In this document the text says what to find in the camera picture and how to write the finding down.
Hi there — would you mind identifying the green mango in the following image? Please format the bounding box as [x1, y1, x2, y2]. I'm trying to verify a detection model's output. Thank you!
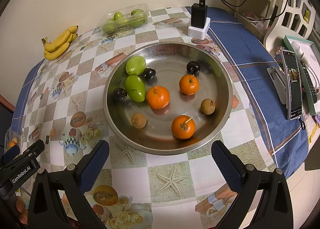
[125, 56, 146, 76]
[125, 75, 146, 103]

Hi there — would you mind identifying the green tray with items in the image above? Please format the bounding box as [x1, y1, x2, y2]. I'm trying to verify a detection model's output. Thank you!
[283, 35, 319, 115]

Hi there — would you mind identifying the patterned tablecloth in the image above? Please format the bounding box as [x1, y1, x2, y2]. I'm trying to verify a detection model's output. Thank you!
[11, 5, 309, 229]

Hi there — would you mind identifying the person's left hand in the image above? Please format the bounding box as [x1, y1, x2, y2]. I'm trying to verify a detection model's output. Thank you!
[16, 197, 28, 225]

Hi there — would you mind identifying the dark plum top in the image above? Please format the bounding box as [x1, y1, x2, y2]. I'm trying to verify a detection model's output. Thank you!
[186, 61, 200, 74]

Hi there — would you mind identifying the black charger on white base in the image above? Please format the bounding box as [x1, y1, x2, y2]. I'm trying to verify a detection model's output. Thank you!
[188, 0, 210, 40]

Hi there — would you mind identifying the silver metal plate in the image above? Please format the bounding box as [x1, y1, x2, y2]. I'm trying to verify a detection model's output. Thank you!
[104, 42, 233, 155]

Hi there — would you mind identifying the smartphone on stand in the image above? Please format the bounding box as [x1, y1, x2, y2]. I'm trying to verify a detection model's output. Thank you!
[281, 50, 302, 120]

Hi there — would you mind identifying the white shelf unit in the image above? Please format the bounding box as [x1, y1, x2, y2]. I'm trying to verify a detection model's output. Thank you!
[234, 0, 316, 54]

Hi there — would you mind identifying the orange tangerine with stem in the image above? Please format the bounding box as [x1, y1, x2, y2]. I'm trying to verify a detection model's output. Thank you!
[171, 115, 196, 139]

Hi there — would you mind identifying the yellow banana bunch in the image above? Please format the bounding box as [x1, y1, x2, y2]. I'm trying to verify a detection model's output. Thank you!
[41, 25, 79, 61]

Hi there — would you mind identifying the dark plum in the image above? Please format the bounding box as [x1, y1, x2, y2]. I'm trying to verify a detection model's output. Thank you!
[112, 87, 127, 102]
[186, 61, 200, 74]
[143, 67, 156, 81]

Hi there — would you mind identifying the brown longan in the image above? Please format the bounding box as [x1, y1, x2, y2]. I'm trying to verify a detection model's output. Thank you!
[200, 98, 215, 115]
[131, 113, 147, 129]

